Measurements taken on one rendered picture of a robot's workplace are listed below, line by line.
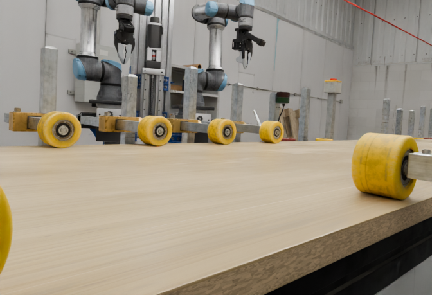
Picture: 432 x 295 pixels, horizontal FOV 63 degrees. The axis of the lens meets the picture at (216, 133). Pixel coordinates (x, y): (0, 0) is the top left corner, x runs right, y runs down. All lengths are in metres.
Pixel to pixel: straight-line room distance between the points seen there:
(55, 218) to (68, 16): 3.78
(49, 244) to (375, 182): 0.36
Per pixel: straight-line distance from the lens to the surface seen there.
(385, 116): 2.74
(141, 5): 1.83
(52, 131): 0.83
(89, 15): 2.12
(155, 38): 2.25
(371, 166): 0.47
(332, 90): 2.06
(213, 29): 2.30
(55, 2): 4.03
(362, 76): 9.64
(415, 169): 0.47
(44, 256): 0.25
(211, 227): 0.30
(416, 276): 0.59
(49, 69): 1.08
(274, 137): 1.28
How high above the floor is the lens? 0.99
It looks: 3 degrees down
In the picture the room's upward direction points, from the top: 3 degrees clockwise
